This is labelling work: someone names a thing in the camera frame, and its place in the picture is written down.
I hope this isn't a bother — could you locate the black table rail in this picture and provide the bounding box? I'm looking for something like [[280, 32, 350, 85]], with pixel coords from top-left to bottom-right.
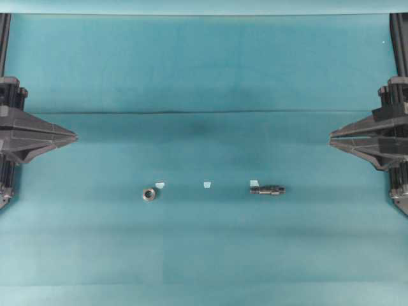
[[390, 13, 408, 77], [0, 13, 11, 77]]

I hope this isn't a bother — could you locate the black right table rail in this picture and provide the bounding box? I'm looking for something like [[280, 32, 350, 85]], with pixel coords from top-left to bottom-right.
[[390, 13, 408, 77]]

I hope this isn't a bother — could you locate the left pale tape marker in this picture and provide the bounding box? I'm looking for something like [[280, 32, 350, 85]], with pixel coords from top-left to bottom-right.
[[155, 182, 165, 189]]

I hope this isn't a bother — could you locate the dark threaded metal shaft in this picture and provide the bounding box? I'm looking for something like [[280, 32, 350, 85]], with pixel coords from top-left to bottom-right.
[[250, 186, 286, 196]]

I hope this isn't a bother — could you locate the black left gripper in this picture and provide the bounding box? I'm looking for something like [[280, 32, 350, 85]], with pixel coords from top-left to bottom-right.
[[0, 75, 78, 210]]

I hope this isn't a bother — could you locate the black left table rail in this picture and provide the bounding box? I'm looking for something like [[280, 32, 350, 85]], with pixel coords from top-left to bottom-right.
[[0, 13, 11, 77]]

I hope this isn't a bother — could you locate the teal table cloth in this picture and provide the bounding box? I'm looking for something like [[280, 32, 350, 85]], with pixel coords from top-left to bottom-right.
[[1, 1, 407, 305]]

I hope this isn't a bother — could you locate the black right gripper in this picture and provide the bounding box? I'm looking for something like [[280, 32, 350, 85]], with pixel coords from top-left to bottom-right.
[[330, 76, 408, 211]]

